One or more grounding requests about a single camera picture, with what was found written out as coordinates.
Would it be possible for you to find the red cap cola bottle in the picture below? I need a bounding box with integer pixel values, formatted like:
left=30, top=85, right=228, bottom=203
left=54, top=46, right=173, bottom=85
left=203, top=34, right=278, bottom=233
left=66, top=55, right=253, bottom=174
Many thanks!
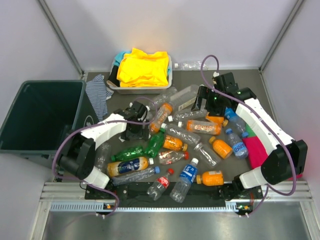
left=146, top=168, right=174, bottom=201

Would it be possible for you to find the clear bottle white cap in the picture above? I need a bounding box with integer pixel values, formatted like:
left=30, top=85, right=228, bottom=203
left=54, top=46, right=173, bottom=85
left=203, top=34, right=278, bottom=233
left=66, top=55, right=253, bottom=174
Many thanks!
left=119, top=104, right=156, bottom=143

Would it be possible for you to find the clear ribbed bottle middle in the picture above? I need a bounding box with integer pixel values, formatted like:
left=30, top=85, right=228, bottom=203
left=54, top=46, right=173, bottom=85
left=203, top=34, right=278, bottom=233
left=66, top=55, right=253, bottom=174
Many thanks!
left=167, top=109, right=208, bottom=122

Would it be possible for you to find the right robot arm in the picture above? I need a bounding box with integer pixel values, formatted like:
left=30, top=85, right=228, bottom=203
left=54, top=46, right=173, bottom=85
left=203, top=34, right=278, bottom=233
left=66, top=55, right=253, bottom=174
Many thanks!
left=191, top=72, right=308, bottom=198

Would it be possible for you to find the blue label bottle right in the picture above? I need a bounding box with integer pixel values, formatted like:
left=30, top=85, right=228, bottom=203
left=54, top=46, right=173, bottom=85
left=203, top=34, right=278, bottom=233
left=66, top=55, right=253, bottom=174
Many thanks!
left=225, top=128, right=249, bottom=159

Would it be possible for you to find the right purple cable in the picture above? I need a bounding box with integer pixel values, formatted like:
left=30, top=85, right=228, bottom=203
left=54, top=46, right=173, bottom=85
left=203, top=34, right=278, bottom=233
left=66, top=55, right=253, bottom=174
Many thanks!
left=200, top=54, right=298, bottom=218

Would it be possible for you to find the dark green plastic bin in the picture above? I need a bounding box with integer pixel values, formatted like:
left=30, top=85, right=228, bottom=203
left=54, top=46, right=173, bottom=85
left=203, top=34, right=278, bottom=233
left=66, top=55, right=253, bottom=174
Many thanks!
left=0, top=80, right=99, bottom=168

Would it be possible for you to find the clear bottle blue cap front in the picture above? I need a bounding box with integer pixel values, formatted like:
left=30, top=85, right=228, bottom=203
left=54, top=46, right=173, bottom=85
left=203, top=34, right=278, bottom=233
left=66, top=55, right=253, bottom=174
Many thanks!
left=112, top=166, right=160, bottom=186

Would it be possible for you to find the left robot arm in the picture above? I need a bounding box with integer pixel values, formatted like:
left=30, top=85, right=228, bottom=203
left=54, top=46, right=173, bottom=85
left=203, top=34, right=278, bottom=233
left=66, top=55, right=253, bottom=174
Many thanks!
left=52, top=101, right=149, bottom=199

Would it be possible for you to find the teal cloth in basket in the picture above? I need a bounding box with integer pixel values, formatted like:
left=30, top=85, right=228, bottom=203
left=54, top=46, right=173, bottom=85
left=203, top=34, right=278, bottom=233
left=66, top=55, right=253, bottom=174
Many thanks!
left=112, top=51, right=131, bottom=67

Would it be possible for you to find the clear crushed bottle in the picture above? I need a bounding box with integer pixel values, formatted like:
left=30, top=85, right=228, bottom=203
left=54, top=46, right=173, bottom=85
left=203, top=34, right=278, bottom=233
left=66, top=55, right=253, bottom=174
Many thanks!
left=161, top=123, right=201, bottom=147

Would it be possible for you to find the red cap crushed bottle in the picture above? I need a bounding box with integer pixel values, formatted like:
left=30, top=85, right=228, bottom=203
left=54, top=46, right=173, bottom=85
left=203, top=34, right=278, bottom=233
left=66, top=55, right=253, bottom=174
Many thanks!
left=157, top=150, right=189, bottom=165

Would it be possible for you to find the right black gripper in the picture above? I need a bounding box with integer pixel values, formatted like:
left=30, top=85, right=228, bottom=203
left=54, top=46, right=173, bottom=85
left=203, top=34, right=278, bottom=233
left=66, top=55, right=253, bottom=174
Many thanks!
left=191, top=85, right=226, bottom=117

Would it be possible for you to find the blue striped cloth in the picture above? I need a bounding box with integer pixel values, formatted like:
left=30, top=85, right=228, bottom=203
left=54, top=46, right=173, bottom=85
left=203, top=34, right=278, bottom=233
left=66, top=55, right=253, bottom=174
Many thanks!
left=85, top=74, right=114, bottom=121

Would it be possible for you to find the magenta cloth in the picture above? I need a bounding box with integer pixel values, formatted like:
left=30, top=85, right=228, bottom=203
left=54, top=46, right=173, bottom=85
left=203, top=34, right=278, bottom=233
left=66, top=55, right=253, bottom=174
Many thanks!
left=243, top=136, right=308, bottom=185

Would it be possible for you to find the blue label water bottle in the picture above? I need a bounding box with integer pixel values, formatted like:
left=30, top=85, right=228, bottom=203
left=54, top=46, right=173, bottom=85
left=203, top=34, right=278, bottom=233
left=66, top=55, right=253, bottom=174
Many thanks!
left=170, top=158, right=199, bottom=203

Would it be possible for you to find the orange bottle with dark label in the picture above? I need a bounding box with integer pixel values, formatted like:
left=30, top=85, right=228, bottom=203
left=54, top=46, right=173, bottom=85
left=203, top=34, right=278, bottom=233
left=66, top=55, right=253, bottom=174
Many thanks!
left=106, top=156, right=154, bottom=177

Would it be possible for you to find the grey cable duct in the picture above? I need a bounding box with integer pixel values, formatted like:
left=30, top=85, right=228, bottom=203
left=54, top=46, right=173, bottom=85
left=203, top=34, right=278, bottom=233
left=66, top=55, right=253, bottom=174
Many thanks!
left=50, top=201, right=239, bottom=213

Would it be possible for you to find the blue cap bottle by right arm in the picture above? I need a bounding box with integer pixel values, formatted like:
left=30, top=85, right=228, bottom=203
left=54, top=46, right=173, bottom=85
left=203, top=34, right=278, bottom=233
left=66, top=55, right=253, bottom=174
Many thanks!
left=224, top=107, right=249, bottom=138

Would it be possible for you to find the orange bottle with white label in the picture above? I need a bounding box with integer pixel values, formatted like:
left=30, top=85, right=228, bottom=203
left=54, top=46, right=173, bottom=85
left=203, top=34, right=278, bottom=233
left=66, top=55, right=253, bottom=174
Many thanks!
left=177, top=120, right=222, bottom=135

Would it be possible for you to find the white plastic basket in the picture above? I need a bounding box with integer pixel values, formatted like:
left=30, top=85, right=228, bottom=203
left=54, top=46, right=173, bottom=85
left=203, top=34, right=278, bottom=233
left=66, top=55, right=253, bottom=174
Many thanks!
left=106, top=55, right=173, bottom=95

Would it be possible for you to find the clear jar without cap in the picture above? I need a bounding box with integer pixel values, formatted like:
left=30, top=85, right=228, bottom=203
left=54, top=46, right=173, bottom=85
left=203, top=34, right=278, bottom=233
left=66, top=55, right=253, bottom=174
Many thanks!
left=194, top=142, right=221, bottom=167

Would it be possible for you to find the crushed green bottle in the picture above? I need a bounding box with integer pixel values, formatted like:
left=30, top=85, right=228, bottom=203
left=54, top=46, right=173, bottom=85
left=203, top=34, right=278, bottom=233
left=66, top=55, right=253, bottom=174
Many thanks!
left=111, top=145, right=145, bottom=162

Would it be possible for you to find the green cloth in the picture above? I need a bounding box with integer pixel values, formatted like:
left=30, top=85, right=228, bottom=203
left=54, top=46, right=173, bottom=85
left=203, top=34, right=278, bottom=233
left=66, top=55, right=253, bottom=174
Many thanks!
left=245, top=124, right=257, bottom=138

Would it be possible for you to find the yellow cloth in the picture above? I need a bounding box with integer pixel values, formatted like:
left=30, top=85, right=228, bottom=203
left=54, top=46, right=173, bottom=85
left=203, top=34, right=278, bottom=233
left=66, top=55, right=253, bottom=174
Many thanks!
left=116, top=48, right=169, bottom=88

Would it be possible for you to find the orange bottle tall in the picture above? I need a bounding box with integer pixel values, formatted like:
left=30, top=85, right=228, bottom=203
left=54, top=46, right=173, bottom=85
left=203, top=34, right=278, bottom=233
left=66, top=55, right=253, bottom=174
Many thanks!
left=149, top=103, right=173, bottom=134

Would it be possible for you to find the large clear bottle with label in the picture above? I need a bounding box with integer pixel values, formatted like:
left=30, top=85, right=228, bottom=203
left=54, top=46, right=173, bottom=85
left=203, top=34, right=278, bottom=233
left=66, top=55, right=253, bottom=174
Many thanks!
left=170, top=84, right=199, bottom=111

